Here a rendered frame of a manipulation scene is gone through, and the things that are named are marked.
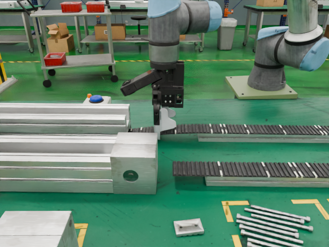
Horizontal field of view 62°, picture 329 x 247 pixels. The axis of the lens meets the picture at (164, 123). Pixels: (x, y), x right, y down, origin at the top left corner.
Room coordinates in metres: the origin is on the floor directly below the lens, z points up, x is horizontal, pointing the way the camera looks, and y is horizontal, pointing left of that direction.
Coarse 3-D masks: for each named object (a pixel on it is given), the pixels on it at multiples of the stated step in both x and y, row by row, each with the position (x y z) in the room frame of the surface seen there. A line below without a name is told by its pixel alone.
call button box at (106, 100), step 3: (87, 99) 0.83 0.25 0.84; (102, 99) 0.82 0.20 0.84; (105, 99) 0.83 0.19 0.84; (108, 99) 0.83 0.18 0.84; (84, 102) 0.81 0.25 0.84; (87, 102) 0.81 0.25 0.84; (90, 102) 0.80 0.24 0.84; (93, 102) 0.80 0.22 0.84; (96, 102) 0.80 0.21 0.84; (99, 102) 0.80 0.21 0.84; (102, 102) 0.81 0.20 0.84; (105, 102) 0.81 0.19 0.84; (108, 102) 0.81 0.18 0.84; (111, 102) 0.86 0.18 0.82
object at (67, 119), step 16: (0, 112) 0.72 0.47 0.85; (16, 112) 0.72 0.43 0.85; (32, 112) 0.72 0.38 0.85; (48, 112) 0.72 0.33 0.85; (64, 112) 0.72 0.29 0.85; (80, 112) 0.71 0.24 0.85; (96, 112) 0.71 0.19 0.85; (112, 112) 0.71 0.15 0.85; (128, 112) 0.71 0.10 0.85; (0, 128) 0.65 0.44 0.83; (16, 128) 0.65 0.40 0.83; (32, 128) 0.64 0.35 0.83; (48, 128) 0.64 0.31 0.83; (64, 128) 0.64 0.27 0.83; (80, 128) 0.64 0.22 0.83; (96, 128) 0.64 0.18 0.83; (112, 128) 0.64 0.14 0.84; (128, 128) 0.69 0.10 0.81
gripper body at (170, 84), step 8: (152, 64) 0.67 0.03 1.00; (160, 64) 0.65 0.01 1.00; (168, 64) 0.65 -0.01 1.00; (176, 64) 0.67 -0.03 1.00; (184, 64) 0.67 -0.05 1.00; (160, 72) 0.67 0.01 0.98; (168, 72) 0.67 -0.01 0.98; (176, 72) 0.67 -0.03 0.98; (160, 80) 0.67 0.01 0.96; (168, 80) 0.67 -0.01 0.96; (176, 80) 0.67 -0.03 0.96; (152, 88) 0.67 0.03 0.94; (160, 88) 0.66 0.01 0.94; (168, 88) 0.66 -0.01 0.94; (176, 88) 0.66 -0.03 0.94; (152, 96) 0.65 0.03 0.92; (160, 96) 0.65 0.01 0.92; (168, 96) 0.66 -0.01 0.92; (176, 96) 0.66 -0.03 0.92; (152, 104) 0.66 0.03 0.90; (160, 104) 0.66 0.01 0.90; (168, 104) 0.66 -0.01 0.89; (176, 104) 0.65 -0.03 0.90
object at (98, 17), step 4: (32, 0) 7.67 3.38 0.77; (36, 0) 7.78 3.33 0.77; (96, 0) 7.72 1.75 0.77; (36, 4) 7.78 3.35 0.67; (96, 16) 7.71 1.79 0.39; (100, 16) 7.84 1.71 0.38; (36, 20) 7.67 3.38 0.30; (96, 20) 7.72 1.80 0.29; (100, 20) 7.83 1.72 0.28; (32, 32) 7.18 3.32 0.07
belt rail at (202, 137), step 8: (200, 136) 0.67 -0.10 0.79; (208, 136) 0.67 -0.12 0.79; (216, 136) 0.67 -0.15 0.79; (224, 136) 0.67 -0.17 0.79; (232, 136) 0.66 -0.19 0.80; (240, 136) 0.66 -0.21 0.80; (248, 136) 0.66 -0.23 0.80; (256, 136) 0.66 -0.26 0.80; (264, 136) 0.66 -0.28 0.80; (272, 136) 0.66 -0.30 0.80; (280, 136) 0.66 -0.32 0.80; (288, 136) 0.66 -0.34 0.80; (296, 136) 0.66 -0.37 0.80; (304, 136) 0.66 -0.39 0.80; (312, 136) 0.66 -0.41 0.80; (320, 136) 0.66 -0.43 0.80; (328, 136) 0.66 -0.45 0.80
